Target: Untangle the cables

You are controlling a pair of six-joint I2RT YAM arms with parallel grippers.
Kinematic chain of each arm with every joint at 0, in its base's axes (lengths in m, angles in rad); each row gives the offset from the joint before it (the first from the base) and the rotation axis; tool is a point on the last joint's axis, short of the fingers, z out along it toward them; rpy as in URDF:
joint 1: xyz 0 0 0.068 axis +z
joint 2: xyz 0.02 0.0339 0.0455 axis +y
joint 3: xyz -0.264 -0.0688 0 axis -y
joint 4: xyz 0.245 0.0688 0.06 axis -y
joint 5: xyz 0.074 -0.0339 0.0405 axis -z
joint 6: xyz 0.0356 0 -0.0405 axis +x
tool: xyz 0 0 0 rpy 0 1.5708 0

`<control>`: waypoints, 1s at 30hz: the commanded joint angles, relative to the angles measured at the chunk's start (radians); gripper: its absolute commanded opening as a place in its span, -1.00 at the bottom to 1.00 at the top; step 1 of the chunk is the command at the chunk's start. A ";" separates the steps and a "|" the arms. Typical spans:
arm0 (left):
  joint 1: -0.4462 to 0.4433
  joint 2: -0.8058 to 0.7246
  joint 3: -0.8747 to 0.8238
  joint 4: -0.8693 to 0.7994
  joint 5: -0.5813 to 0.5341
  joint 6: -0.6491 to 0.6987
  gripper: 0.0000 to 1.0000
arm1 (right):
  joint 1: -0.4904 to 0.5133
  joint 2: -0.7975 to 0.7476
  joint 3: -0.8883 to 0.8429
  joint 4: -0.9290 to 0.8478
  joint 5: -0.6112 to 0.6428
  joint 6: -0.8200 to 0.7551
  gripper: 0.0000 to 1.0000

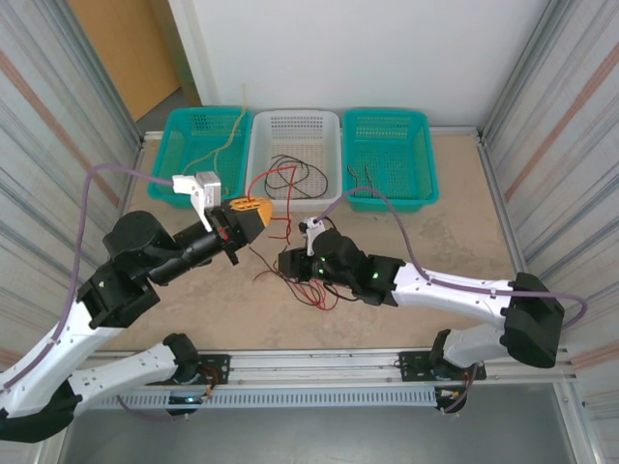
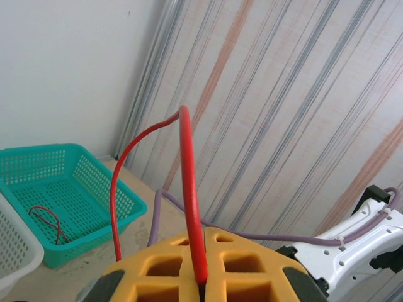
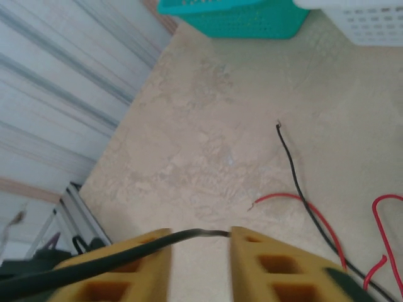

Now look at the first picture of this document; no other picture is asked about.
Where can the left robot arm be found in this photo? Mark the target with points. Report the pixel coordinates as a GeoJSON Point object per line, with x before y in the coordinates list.
{"type": "Point", "coordinates": [58, 338]}

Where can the wooden door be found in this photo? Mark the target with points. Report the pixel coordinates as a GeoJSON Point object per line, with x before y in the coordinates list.
{"type": "Point", "coordinates": [126, 48]}

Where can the aluminium mounting rail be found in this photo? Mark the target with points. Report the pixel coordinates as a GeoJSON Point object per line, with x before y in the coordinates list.
{"type": "Point", "coordinates": [314, 360]}

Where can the teal plastic basket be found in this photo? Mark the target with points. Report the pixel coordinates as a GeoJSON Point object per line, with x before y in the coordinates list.
{"type": "Point", "coordinates": [392, 154]}
{"type": "Point", "coordinates": [174, 159]}

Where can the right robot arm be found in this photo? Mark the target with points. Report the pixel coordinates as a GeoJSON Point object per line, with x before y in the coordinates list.
{"type": "Point", "coordinates": [459, 290]}

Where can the black controller box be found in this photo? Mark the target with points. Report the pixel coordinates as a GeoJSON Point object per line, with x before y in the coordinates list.
{"type": "Point", "coordinates": [450, 401]}
{"type": "Point", "coordinates": [183, 403]}

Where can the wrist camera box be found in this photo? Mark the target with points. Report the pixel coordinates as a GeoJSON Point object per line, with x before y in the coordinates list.
{"type": "Point", "coordinates": [208, 188]}
{"type": "Point", "coordinates": [312, 237]}

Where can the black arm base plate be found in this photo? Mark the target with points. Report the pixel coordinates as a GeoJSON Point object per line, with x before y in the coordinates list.
{"type": "Point", "coordinates": [215, 369]}
{"type": "Point", "coordinates": [413, 365]}

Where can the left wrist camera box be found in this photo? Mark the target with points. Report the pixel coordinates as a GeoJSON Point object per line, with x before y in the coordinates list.
{"type": "Point", "coordinates": [208, 188]}

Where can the white plastic basket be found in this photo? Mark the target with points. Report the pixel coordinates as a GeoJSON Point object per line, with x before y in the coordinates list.
{"type": "Point", "coordinates": [296, 130]}

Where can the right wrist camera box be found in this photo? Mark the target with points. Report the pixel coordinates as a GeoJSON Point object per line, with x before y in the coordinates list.
{"type": "Point", "coordinates": [312, 237]}

